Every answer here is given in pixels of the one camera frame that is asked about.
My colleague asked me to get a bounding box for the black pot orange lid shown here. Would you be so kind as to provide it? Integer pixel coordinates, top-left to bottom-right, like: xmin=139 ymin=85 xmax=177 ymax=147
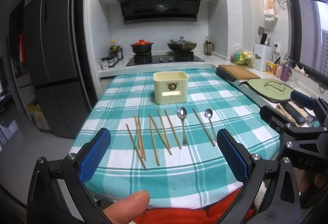
xmin=130 ymin=39 xmax=153 ymax=55

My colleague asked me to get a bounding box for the wooden cutting board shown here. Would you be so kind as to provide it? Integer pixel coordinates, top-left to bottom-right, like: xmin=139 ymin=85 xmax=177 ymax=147
xmin=218 ymin=65 xmax=260 ymax=80

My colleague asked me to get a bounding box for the dark wok glass lid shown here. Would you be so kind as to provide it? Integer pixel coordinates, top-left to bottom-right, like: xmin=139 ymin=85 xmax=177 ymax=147
xmin=167 ymin=37 xmax=197 ymax=53

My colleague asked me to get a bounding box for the bag of sponges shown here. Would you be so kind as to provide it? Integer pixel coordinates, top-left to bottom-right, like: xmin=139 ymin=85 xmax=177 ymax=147
xmin=230 ymin=44 xmax=255 ymax=68

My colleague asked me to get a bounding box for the spice jar rack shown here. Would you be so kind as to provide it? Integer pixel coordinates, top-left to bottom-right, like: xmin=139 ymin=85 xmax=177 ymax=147
xmin=101 ymin=54 xmax=118 ymax=70

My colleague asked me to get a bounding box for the condiment bottles group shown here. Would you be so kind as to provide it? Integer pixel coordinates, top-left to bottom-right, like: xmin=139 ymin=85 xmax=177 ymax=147
xmin=110 ymin=40 xmax=123 ymax=60

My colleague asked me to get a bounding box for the black refrigerator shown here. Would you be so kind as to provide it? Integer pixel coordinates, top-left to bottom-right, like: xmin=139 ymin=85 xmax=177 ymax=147
xmin=9 ymin=0 xmax=90 ymax=139

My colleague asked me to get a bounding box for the person's right hand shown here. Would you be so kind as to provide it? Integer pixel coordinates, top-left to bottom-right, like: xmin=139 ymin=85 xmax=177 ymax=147
xmin=294 ymin=168 xmax=327 ymax=194

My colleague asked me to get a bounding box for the black range hood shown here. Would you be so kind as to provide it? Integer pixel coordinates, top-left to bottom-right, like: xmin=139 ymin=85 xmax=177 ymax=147
xmin=117 ymin=0 xmax=203 ymax=24

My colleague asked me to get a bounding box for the cream plastic utensil holder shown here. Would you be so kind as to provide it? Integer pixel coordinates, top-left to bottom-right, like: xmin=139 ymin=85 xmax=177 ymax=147
xmin=153 ymin=71 xmax=188 ymax=105

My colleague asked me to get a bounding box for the small steel spoon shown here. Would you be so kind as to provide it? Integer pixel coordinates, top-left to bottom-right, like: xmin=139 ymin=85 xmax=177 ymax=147
xmin=204 ymin=108 xmax=216 ymax=142

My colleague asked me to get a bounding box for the yellow food packet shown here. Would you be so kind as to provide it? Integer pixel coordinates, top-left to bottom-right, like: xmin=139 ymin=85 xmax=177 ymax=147
xmin=266 ymin=61 xmax=277 ymax=75

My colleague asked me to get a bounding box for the large steel spoon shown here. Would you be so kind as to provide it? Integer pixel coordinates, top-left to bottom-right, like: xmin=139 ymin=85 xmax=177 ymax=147
xmin=177 ymin=107 xmax=188 ymax=146

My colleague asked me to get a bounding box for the teal white plaid tablecloth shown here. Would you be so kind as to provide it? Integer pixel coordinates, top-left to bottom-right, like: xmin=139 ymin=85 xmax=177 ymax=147
xmin=71 ymin=69 xmax=279 ymax=209

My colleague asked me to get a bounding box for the person's left hand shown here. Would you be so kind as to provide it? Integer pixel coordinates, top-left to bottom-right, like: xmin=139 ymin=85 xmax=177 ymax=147
xmin=103 ymin=190 xmax=150 ymax=223

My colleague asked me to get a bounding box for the red cloth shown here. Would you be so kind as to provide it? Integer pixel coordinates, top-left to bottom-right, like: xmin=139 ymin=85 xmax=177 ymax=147
xmin=134 ymin=188 xmax=240 ymax=224

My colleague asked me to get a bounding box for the white knife utensil holder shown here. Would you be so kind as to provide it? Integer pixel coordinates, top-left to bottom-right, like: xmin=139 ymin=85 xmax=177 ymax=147
xmin=253 ymin=27 xmax=272 ymax=72

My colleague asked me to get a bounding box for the black gas cooktop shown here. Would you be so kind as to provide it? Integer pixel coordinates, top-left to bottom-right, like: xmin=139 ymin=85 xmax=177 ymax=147
xmin=126 ymin=52 xmax=204 ymax=67

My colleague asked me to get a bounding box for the purple cup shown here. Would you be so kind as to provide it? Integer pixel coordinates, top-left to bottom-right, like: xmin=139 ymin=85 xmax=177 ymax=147
xmin=280 ymin=64 xmax=292 ymax=82

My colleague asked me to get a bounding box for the hanging plastic bag pack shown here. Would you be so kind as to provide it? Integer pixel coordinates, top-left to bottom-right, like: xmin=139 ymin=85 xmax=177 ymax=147
xmin=263 ymin=0 xmax=279 ymax=21

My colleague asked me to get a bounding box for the dark glass pitcher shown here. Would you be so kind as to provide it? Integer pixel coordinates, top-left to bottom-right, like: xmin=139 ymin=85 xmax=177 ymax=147
xmin=204 ymin=37 xmax=213 ymax=55

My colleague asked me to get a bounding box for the wooden chopstick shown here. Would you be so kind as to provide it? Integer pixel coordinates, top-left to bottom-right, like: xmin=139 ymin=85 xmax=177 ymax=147
xmin=137 ymin=116 xmax=146 ymax=160
xmin=149 ymin=119 xmax=160 ymax=166
xmin=164 ymin=110 xmax=182 ymax=149
xmin=134 ymin=115 xmax=144 ymax=158
xmin=192 ymin=108 xmax=215 ymax=146
xmin=126 ymin=124 xmax=147 ymax=170
xmin=149 ymin=114 xmax=172 ymax=155
xmin=157 ymin=109 xmax=171 ymax=149

